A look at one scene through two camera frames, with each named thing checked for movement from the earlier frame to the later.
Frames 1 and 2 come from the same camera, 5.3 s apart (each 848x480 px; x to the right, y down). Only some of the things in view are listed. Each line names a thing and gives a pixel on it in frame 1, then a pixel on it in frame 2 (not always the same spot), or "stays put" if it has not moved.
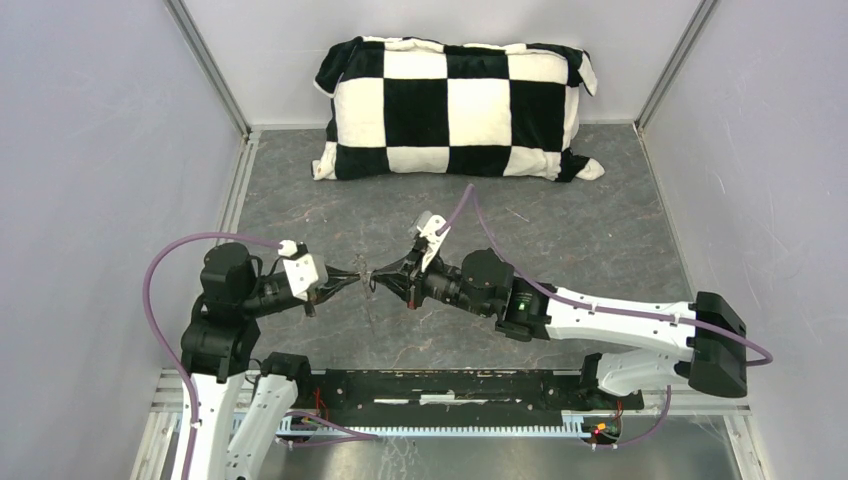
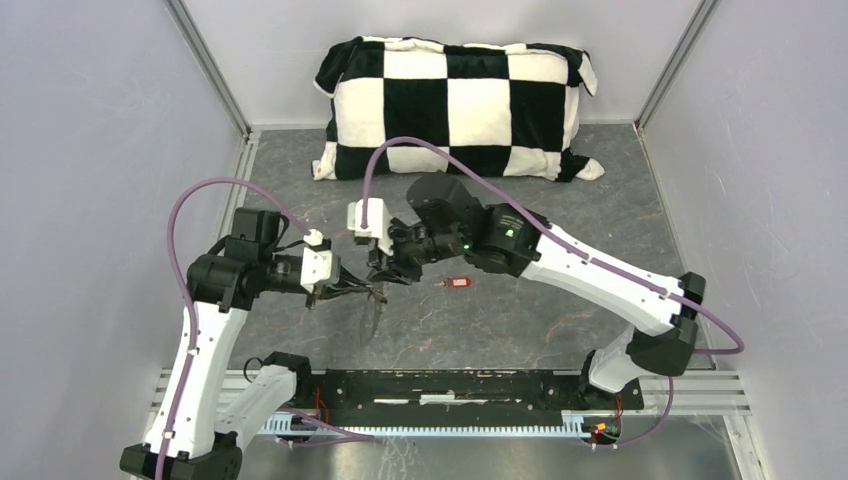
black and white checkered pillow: x=408 y=106 stays put
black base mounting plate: x=374 y=396 stays put
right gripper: x=411 y=286 to x=399 y=271
